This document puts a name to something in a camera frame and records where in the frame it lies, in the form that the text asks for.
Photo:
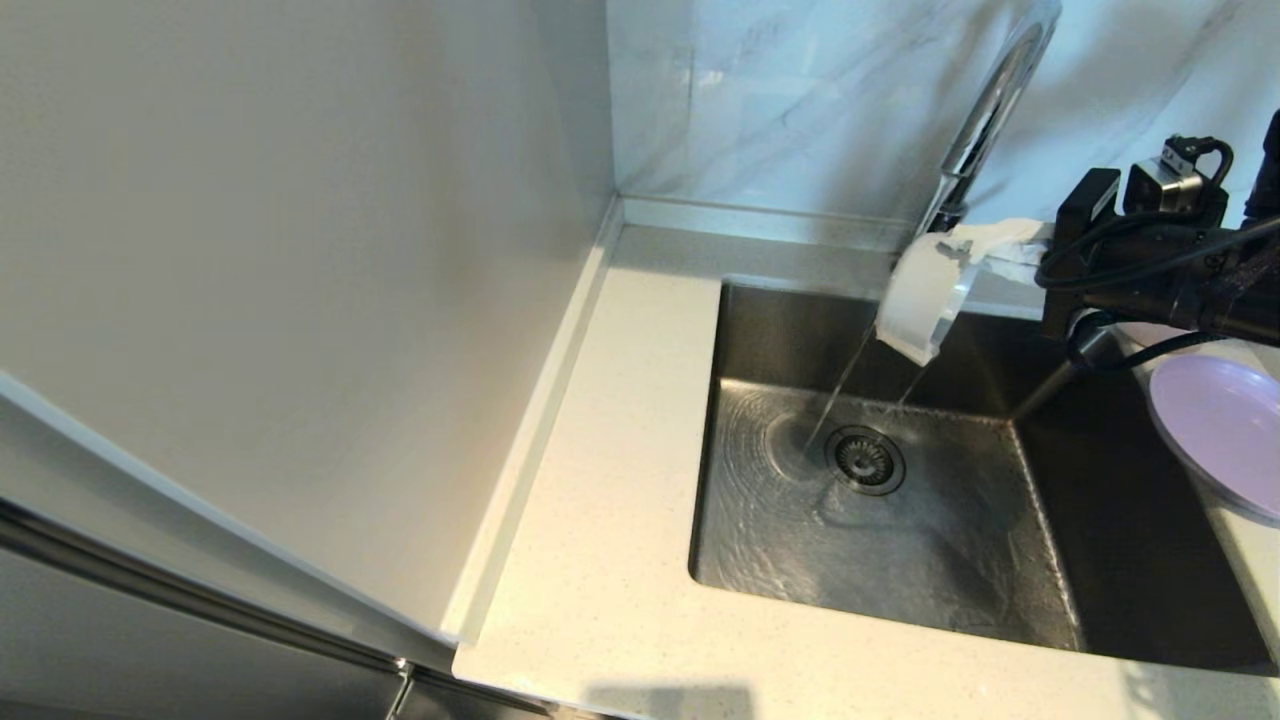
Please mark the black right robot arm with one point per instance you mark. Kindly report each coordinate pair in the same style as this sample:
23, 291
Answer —
1255, 280

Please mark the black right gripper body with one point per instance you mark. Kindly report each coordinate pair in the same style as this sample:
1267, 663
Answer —
1130, 270

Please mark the round metal drain strainer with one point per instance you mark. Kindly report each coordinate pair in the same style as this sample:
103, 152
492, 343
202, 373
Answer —
866, 460

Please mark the purple plate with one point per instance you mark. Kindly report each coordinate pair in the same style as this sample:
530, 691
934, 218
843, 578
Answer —
1225, 430

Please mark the chrome door trim bar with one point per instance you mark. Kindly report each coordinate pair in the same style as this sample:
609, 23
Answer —
200, 602

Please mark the grey steel appliance door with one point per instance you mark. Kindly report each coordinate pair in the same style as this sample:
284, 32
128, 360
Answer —
150, 670

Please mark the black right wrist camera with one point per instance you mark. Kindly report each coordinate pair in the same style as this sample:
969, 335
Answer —
1170, 185

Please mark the running water stream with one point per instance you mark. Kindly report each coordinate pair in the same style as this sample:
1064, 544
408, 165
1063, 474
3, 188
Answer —
840, 385

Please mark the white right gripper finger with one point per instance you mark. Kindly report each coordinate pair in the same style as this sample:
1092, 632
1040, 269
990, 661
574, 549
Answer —
1000, 238
1015, 268

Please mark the stainless steel sink basin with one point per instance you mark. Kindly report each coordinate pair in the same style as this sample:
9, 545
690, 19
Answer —
900, 570

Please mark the white tall cabinet side panel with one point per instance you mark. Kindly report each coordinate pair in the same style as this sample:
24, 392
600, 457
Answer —
300, 250

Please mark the pink bowl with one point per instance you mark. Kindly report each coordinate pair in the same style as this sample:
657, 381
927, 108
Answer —
920, 295

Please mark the chrome kitchen faucet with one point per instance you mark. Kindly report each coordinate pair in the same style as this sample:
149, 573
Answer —
985, 110

